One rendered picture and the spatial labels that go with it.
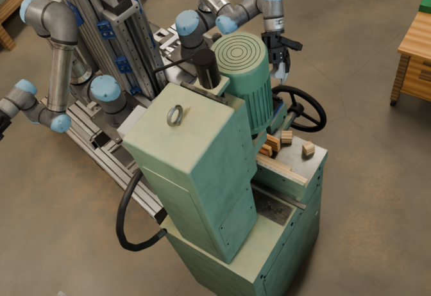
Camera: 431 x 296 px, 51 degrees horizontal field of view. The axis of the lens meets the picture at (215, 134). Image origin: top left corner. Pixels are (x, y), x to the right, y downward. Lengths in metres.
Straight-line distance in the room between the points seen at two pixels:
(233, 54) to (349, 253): 1.57
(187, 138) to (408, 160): 1.95
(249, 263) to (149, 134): 0.75
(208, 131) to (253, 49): 0.31
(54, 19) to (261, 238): 1.11
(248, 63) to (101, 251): 1.82
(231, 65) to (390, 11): 2.51
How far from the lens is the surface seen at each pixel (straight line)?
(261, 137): 1.67
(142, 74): 2.20
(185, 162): 1.11
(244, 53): 1.32
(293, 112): 2.01
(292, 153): 1.81
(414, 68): 3.09
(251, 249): 1.76
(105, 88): 2.01
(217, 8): 1.75
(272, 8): 1.69
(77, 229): 2.95
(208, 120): 1.17
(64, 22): 1.76
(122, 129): 1.27
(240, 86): 1.31
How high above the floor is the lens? 2.46
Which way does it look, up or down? 55 degrees down
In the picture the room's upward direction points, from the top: 16 degrees counter-clockwise
